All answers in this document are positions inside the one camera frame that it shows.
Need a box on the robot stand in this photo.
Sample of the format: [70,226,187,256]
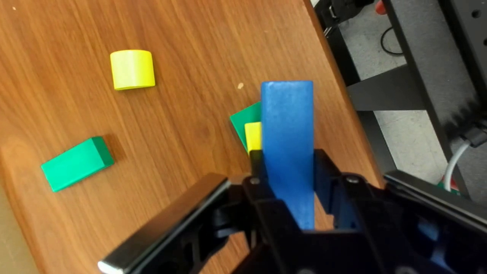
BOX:
[312,0,487,202]

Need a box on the rectangular yellow block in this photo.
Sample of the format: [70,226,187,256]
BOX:
[244,121,263,156]

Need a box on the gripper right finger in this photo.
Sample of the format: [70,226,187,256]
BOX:
[314,149,487,274]

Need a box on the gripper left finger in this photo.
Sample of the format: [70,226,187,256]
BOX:
[98,150,302,274]

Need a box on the white cable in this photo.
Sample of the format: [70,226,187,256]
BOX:
[443,140,473,191]

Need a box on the green block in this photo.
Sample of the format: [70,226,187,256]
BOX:
[229,101,263,153]
[41,136,115,193]

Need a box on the rounded yellow block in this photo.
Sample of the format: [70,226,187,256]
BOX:
[110,49,156,91]

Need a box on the blue block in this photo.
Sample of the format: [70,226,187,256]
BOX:
[260,80,316,231]

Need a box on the black cable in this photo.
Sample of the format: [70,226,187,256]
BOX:
[380,26,404,56]

